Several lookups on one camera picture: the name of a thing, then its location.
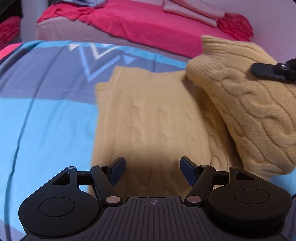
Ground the blue grey patterned bedspread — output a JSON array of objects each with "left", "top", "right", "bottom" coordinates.
[{"left": 1, "top": 41, "right": 186, "bottom": 240}]

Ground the grey lilac crumpled cloth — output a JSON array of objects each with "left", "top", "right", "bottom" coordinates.
[{"left": 66, "top": 0, "right": 107, "bottom": 9}]

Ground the grey mattress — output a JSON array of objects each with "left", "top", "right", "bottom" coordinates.
[{"left": 36, "top": 16, "right": 190, "bottom": 62}]

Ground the pink pillow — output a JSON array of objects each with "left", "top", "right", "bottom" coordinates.
[{"left": 163, "top": 0, "right": 225, "bottom": 28}]

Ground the red bed sheet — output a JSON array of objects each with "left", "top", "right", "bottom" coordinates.
[{"left": 37, "top": 1, "right": 232, "bottom": 58}]

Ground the yellow cable knit sweater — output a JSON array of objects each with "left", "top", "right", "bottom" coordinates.
[{"left": 92, "top": 36, "right": 295, "bottom": 198}]

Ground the red ruffled fabric pile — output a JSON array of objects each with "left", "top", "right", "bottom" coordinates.
[{"left": 0, "top": 16, "right": 21, "bottom": 50}]

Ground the red ruffled cushion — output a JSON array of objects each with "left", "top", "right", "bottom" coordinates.
[{"left": 217, "top": 13, "right": 254, "bottom": 42}]

